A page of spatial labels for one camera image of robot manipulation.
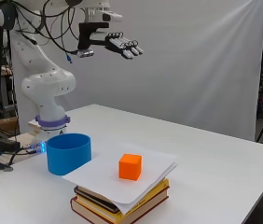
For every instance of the black silver five-finger robot hand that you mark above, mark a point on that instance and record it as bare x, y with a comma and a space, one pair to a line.
89, 37

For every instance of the orange cube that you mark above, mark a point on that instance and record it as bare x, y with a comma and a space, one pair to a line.
130, 168

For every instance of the white seven-joint robot arm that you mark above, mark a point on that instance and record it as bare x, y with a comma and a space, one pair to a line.
46, 84

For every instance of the white backdrop sheet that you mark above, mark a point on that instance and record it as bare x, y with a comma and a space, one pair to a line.
184, 62

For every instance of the brown cardboard box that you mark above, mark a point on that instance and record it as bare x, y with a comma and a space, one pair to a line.
9, 123

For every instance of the light wooden board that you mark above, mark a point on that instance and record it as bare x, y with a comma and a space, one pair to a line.
21, 140

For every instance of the blue round tub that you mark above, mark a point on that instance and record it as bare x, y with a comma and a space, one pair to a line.
66, 158

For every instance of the black power adapter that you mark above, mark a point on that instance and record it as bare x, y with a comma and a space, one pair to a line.
7, 145

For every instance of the white paper sheet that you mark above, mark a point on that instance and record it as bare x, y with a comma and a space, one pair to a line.
100, 177

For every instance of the dark patterned book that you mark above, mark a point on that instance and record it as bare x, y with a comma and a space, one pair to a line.
91, 196

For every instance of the yellow book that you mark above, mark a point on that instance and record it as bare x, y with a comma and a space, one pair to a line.
147, 196

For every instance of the red-brown hardcover book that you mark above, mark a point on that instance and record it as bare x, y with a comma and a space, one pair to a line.
150, 207

